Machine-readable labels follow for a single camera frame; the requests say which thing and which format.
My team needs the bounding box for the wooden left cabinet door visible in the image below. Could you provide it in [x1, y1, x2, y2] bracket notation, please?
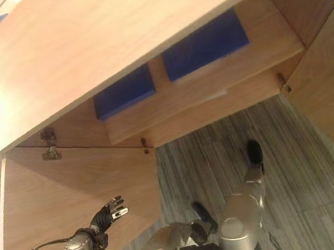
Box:
[0, 130, 170, 250]

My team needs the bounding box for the small metal door hinge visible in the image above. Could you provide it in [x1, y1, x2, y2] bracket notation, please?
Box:
[139, 136, 152, 156]

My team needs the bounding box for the robot left silver leg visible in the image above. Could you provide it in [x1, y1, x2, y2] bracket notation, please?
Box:
[139, 215, 222, 250]

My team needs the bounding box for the robot left five-finger hand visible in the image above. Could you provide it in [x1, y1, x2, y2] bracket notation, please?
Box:
[87, 194, 131, 233]

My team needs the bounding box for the wooden office cabinet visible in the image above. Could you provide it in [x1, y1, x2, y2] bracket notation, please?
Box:
[0, 0, 334, 168]

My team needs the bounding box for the robot left dark foot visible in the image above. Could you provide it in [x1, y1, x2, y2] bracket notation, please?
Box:
[191, 199, 219, 231]

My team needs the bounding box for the robot dark foot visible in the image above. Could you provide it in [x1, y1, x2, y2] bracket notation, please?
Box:
[191, 199, 219, 231]
[244, 138, 266, 166]

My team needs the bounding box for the large metal door hinge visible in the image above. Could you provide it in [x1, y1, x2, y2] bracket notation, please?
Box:
[38, 126, 64, 162]

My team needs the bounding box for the wooden cabinet door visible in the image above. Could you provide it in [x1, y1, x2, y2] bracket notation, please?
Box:
[276, 0, 334, 165]
[0, 130, 170, 250]

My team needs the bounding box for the wooden cabinet shelf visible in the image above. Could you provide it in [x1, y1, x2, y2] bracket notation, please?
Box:
[91, 0, 314, 148]

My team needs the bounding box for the thin black cable on floor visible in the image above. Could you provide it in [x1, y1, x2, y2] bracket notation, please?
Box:
[266, 229, 283, 250]

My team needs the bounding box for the robot right dark foot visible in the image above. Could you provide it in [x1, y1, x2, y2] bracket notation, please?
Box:
[244, 138, 266, 166]

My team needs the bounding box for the wooden right cabinet door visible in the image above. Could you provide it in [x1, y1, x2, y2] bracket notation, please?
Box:
[276, 0, 334, 165]

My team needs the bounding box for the metal hinge on right door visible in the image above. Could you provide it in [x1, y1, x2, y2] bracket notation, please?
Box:
[276, 71, 293, 94]

